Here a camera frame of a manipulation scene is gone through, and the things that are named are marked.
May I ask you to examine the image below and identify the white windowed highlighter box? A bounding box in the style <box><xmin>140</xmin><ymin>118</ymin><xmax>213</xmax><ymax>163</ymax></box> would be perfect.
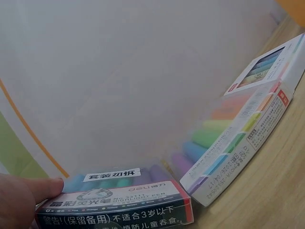
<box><xmin>223</xmin><ymin>33</ymin><xmax>305</xmax><ymax>97</ymax></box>

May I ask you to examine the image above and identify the person's left hand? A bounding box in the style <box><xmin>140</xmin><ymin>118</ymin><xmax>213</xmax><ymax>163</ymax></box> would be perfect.
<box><xmin>0</xmin><ymin>173</ymin><xmax>65</xmax><ymax>229</ymax></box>

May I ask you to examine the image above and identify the clear box with colour patches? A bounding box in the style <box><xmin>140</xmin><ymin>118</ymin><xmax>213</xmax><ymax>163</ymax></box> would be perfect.
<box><xmin>171</xmin><ymin>81</ymin><xmax>295</xmax><ymax>208</ymax></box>

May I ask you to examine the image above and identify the black highlighter pen box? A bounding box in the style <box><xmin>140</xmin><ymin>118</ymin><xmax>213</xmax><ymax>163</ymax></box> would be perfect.
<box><xmin>35</xmin><ymin>164</ymin><xmax>194</xmax><ymax>229</ymax></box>

